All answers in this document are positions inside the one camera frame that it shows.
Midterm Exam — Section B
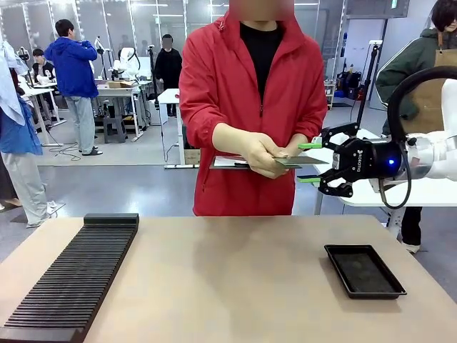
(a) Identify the person in red jacket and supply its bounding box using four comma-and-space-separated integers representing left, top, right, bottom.
178, 9, 328, 217

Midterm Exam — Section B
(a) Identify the black plastic tray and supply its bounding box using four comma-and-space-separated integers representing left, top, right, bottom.
323, 244, 408, 301

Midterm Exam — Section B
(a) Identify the grey step stool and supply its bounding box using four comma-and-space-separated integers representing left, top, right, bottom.
102, 115, 127, 144

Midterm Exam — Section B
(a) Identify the person in brown apron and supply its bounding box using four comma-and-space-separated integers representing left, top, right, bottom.
376, 0, 457, 253

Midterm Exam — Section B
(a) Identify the white side table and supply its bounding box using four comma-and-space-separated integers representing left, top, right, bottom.
313, 127, 457, 237

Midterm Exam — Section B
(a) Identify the black clipboard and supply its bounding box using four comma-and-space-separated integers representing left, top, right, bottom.
209, 154, 258, 172

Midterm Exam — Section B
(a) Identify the standing person in grey trousers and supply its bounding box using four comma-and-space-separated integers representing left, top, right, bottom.
44, 19, 105, 157

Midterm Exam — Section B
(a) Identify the seated person in black cap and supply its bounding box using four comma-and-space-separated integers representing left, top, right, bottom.
30, 48, 60, 86

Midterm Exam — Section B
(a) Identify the small white background table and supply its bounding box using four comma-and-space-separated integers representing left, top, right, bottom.
156, 87, 187, 166

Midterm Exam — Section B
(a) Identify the person's left forearm red sleeve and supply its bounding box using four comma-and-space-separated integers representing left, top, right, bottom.
298, 101, 328, 142

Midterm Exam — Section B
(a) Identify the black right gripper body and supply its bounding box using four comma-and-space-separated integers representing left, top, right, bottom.
331, 138, 407, 180

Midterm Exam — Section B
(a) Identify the dark wall screen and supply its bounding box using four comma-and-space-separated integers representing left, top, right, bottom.
345, 0, 411, 19

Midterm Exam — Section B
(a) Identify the person's left hand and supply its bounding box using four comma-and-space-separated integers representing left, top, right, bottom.
285, 133, 308, 154

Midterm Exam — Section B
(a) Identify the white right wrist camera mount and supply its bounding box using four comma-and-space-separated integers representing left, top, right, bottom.
368, 177, 408, 194

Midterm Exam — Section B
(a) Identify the black pole stand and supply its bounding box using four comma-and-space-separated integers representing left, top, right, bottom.
351, 39, 383, 126

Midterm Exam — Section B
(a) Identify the person in blue clothes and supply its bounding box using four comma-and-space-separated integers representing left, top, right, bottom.
0, 39, 49, 229

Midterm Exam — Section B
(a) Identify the dark green PCB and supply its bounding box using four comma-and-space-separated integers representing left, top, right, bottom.
271, 154, 330, 169

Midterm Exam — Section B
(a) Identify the white background desk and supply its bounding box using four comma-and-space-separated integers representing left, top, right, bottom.
93, 80, 151, 143

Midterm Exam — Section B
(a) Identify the person's right forearm red sleeve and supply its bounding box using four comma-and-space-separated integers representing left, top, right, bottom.
184, 105, 253, 151

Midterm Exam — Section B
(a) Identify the black slotted PCB rack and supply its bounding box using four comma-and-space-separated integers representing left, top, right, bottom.
0, 212, 140, 343

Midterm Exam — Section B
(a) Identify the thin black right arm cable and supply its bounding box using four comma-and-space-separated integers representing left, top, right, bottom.
379, 141, 413, 210

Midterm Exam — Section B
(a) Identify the wooden shoe shelf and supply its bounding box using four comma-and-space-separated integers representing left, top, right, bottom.
323, 83, 337, 111

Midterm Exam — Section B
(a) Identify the person's right hand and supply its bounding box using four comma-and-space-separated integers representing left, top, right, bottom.
244, 131, 292, 180

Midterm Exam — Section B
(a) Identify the white desk with seated person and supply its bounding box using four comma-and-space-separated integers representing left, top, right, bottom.
19, 81, 68, 146

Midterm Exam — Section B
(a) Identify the person in black clothes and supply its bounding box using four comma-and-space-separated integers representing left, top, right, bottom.
154, 34, 184, 119

